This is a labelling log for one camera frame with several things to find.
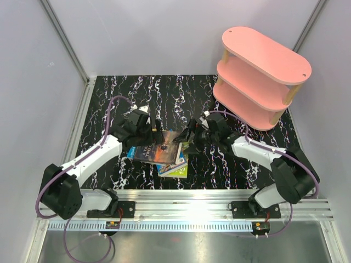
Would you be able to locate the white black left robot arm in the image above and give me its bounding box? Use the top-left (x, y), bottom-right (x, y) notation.
top-left (36, 106), bottom-right (164, 220)

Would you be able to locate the aluminium rail frame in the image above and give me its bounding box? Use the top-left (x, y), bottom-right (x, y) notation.
top-left (35, 76), bottom-right (335, 220)

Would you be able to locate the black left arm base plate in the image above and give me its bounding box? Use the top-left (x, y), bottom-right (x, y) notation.
top-left (86, 201), bottom-right (136, 219)

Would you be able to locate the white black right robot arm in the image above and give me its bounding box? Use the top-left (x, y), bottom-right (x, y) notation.
top-left (173, 111), bottom-right (320, 218)

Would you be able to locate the right corner aluminium post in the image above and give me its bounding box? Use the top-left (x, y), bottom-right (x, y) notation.
top-left (292, 0), bottom-right (329, 53)

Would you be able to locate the white slotted cable duct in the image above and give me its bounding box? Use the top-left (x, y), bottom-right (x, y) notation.
top-left (48, 221), bottom-right (271, 232)

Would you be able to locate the pink three-tier shelf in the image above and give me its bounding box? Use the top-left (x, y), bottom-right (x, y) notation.
top-left (213, 26), bottom-right (312, 131)

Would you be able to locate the Tale of Two Cities book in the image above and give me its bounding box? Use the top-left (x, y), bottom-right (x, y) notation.
top-left (133, 131), bottom-right (182, 165)

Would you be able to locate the lime green book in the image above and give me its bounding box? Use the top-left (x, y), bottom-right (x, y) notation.
top-left (166, 142), bottom-right (189, 179)

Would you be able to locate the blue back-cover book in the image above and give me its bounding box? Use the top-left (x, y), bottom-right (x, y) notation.
top-left (156, 153), bottom-right (185, 178)

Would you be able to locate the blue 26-Storey Treehouse book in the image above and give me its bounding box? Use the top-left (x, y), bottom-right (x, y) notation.
top-left (127, 146), bottom-right (137, 160)

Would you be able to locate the black marble pattern mat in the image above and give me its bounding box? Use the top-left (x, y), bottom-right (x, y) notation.
top-left (65, 75), bottom-right (314, 190)

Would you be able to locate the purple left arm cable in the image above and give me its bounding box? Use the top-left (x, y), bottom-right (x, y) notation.
top-left (35, 95), bottom-right (138, 262)

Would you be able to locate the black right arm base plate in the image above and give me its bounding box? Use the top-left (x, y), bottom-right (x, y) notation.
top-left (228, 201), bottom-right (281, 219)

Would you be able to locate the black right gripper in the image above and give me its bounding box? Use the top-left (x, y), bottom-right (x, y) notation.
top-left (173, 119), bottom-right (219, 156)

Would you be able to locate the corner aluminium post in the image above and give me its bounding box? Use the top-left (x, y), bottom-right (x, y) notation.
top-left (292, 0), bottom-right (329, 53)
top-left (39, 0), bottom-right (90, 85)

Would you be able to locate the left corner aluminium post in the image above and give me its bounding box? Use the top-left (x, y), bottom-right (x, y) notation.
top-left (39, 0), bottom-right (90, 85)

